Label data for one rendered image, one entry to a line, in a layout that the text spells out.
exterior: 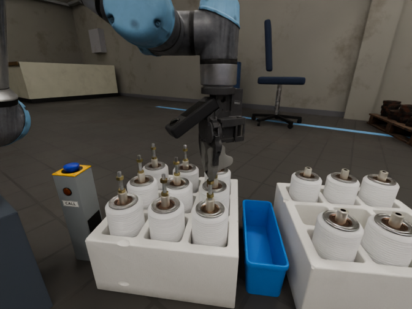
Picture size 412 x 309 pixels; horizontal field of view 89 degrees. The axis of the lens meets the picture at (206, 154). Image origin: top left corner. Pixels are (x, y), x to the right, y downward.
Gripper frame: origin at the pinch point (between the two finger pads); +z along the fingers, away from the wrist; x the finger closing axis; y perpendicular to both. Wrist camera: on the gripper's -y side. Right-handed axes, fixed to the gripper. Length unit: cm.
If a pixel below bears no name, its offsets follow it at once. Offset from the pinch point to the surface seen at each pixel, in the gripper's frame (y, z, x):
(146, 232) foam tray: -14.9, 17.3, 6.9
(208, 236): -1.7, 14.7, -4.2
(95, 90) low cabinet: -43, 17, 569
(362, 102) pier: 290, 11, 132
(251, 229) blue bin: 24.7, 34.7, 12.1
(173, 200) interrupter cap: -7.0, 9.6, 6.8
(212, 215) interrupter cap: -0.2, 9.6, -3.0
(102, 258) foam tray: -26.5, 22.6, 7.9
